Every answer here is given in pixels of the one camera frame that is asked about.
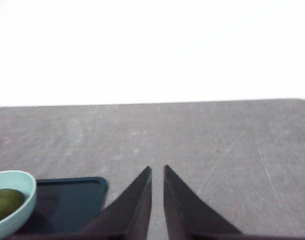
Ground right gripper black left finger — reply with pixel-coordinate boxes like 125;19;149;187
67;165;153;240

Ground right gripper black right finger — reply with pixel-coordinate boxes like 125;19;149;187
163;164;246;240

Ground teal ribbed bowl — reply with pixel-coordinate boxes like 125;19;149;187
0;169;38;240

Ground green avocado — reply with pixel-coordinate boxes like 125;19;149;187
0;189;26;224

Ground black rectangular tray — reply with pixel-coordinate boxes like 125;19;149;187
16;176;109;236

